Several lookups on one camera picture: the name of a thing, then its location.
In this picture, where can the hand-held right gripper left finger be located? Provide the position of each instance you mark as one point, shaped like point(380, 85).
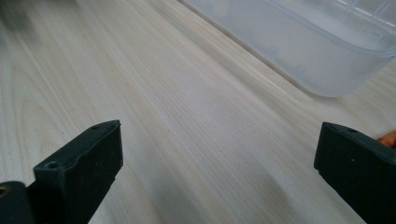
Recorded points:
point(81, 168)

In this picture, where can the green snack packet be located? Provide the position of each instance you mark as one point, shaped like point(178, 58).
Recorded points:
point(388, 140)

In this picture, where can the clear plastic container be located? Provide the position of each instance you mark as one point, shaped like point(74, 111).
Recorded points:
point(305, 46)

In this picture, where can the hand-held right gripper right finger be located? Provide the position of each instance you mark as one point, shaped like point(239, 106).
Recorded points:
point(358, 174)

